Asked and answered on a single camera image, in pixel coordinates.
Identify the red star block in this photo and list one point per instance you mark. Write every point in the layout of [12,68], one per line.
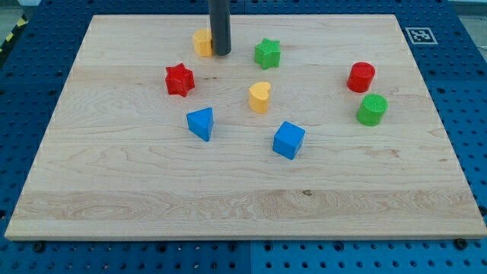
[179,80]

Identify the green star block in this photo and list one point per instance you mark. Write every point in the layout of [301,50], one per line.
[268,54]

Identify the blue cube block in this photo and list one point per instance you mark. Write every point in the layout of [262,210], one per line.
[288,140]

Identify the blue triangle block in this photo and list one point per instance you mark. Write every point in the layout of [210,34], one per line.
[201,123]

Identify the yellow heart block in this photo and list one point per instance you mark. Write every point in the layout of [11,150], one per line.
[259,95]

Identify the yellow block behind rod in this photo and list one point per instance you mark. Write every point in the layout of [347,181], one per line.
[202,42]

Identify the light wooden board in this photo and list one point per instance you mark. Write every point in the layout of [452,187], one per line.
[119,163]

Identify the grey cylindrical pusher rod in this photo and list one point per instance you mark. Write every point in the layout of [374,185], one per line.
[219,15]

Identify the green cylinder block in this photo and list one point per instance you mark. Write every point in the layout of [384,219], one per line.
[372,109]

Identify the red cylinder block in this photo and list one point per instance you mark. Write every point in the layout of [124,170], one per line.
[360,77]

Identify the white fiducial marker tag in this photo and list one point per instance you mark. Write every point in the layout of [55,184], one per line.
[421,36]

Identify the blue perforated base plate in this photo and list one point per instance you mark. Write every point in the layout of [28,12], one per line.
[32,79]

